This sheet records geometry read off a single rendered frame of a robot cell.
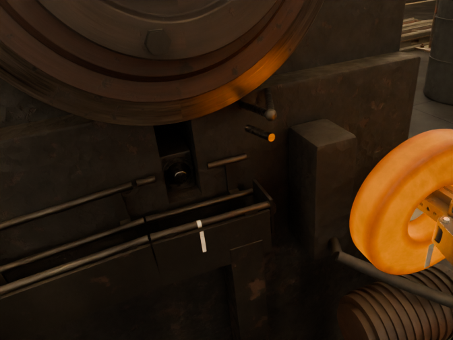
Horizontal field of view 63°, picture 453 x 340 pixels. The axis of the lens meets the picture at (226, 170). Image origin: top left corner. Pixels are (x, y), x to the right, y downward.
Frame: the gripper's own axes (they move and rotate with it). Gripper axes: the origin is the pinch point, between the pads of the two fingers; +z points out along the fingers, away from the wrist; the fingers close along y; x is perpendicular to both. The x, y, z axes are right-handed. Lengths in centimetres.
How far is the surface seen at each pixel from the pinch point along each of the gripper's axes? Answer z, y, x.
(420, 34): 321, 317, -83
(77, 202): 30.1, -35.8, -10.5
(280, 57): 22.8, -4.7, 8.7
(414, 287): 8.5, 12.5, -28.1
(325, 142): 22.3, 2.7, -5.5
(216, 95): 22.6, -14.1, 5.2
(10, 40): 21.2, -35.0, 15.4
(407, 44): 321, 302, -92
